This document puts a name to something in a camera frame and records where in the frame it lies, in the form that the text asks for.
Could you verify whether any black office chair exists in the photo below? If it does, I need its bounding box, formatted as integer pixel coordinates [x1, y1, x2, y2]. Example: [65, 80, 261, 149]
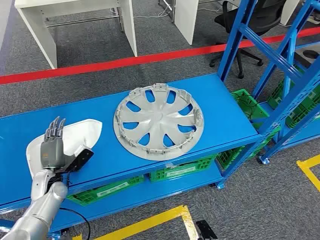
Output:
[209, 0, 288, 80]

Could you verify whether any white desk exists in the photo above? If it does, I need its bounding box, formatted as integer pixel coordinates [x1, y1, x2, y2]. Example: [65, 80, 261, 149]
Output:
[14, 0, 138, 70]
[174, 0, 300, 46]

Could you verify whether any black looped cable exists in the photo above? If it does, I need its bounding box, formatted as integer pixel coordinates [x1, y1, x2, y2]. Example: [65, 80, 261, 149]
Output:
[58, 206, 91, 240]

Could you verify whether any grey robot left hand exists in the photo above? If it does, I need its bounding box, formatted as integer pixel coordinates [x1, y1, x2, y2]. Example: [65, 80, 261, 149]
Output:
[39, 115, 67, 170]

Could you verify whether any silver wheel hubcap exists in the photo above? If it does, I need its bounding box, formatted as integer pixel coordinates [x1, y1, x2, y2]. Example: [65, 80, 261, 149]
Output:
[112, 82, 205, 162]

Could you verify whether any white plastic car part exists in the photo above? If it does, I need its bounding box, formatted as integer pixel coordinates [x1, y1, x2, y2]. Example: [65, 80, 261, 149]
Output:
[26, 118, 103, 180]

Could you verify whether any blue metal shelf rack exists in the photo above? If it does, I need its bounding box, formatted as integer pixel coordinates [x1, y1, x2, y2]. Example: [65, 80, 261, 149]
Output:
[0, 0, 320, 240]
[252, 0, 320, 166]

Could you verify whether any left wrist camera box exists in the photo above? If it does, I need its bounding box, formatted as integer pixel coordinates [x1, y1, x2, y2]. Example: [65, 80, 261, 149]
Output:
[63, 144, 95, 175]

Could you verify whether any red barrier tape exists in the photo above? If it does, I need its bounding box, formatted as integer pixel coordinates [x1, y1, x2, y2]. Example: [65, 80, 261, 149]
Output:
[0, 26, 320, 85]

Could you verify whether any green plastic crate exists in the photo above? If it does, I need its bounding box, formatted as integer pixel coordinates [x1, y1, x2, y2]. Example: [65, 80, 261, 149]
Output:
[149, 153, 218, 183]
[229, 88, 282, 142]
[216, 134, 269, 170]
[267, 64, 320, 130]
[66, 174, 146, 207]

